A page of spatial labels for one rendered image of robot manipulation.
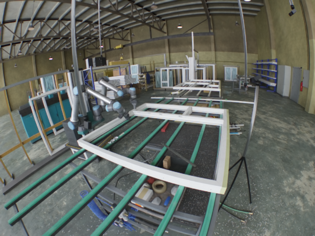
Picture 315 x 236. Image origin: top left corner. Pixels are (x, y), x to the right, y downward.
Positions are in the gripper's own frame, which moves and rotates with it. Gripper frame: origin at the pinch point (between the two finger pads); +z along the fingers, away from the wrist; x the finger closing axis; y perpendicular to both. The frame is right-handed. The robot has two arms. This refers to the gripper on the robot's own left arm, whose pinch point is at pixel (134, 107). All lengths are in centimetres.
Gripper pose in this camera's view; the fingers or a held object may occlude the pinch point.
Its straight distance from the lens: 223.8
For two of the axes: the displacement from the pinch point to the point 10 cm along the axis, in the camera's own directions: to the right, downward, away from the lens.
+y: 4.6, -3.6, 8.1
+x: -8.9, -1.0, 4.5
